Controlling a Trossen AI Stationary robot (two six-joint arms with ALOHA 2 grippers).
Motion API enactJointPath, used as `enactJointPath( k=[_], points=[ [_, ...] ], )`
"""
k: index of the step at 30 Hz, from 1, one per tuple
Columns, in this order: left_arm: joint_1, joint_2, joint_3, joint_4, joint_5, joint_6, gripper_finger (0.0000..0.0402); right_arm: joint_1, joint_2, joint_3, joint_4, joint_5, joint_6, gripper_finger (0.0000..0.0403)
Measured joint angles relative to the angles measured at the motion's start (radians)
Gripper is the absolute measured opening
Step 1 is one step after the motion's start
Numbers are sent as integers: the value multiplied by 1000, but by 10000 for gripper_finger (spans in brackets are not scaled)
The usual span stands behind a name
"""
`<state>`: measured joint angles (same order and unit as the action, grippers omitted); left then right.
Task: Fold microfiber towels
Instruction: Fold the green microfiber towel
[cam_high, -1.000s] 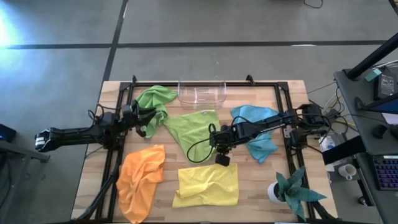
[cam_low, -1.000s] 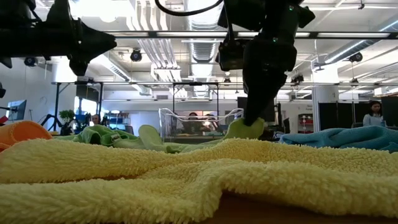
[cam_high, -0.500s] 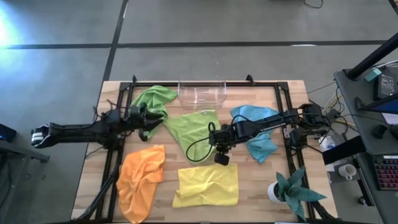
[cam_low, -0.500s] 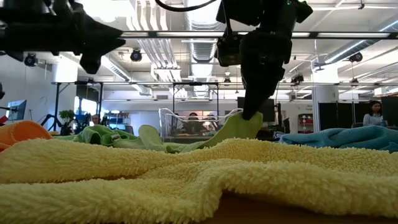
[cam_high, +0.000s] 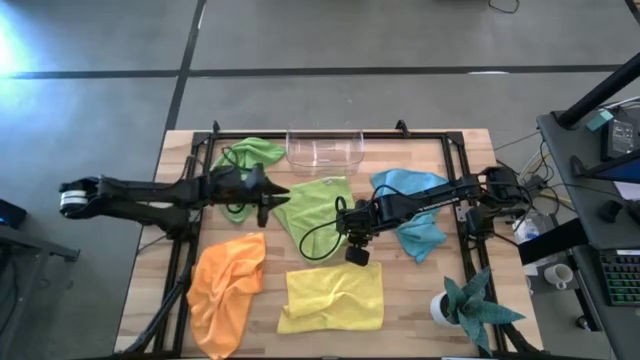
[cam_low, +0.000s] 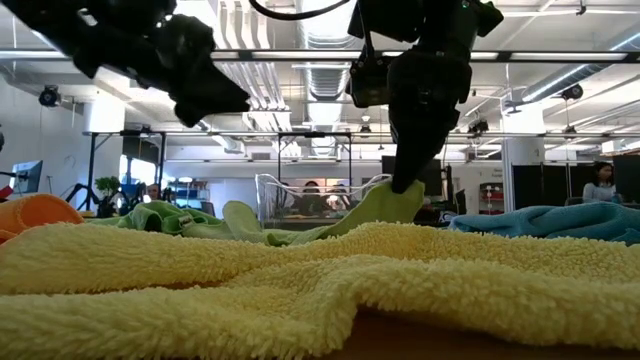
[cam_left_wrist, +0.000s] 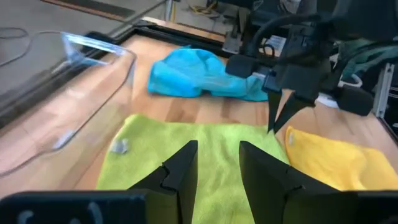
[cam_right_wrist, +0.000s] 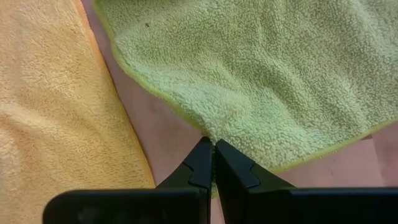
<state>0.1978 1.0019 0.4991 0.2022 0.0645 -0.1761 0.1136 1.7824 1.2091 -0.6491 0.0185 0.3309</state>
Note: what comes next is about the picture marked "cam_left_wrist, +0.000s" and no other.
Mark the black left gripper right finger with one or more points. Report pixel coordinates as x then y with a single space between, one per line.
267 186

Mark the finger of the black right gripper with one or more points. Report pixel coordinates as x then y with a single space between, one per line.
273 102
295 104

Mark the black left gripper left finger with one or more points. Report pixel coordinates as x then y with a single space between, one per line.
183 174

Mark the lime green microfiber towel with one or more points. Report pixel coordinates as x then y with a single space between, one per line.
217 140

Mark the yellow microfiber towel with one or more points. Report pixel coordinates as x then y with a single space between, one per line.
342 165

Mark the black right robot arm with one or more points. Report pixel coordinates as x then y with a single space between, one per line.
357 18

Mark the blue microfiber towel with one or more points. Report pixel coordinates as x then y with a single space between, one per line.
186 74

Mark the silver aluminium profile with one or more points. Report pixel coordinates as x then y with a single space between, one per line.
383 90

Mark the clear plastic bin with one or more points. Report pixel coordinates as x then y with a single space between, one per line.
93 93

